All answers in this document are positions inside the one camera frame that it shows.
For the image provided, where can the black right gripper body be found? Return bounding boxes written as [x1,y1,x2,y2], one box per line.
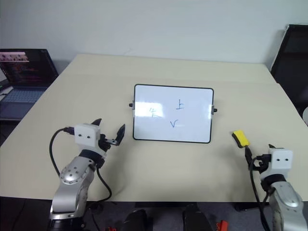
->
[252,154,272,174]

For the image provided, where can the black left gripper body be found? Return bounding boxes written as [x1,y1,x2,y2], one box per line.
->
[98,133,121,155]

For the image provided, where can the yellow and black eraser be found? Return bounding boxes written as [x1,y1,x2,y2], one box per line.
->
[231,129,251,148]

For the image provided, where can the small black-framed whiteboard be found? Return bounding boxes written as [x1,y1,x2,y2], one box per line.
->
[128,83,218,144]

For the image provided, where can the black chair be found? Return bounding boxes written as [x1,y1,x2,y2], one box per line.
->
[270,24,308,121]

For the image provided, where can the dark rounded shape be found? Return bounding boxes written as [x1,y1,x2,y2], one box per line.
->
[122,208,154,231]

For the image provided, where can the open dark laptop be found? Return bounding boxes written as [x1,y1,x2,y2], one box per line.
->
[0,48,60,120]

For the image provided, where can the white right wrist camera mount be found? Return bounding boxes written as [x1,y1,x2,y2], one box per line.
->
[259,147,294,181]

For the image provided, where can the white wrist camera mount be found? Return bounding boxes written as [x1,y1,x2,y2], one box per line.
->
[74,123,102,148]
[259,147,294,181]

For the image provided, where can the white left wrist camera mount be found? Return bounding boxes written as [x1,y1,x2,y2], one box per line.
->
[74,123,102,148]

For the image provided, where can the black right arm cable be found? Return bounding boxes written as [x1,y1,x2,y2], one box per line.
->
[248,163,274,231]

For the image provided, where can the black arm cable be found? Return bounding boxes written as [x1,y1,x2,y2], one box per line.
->
[248,163,274,231]
[88,165,113,231]

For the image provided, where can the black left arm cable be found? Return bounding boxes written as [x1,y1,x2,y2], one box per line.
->
[88,165,113,231]

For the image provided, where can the black left wrist camera cable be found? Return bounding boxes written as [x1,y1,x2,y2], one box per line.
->
[49,126,75,177]

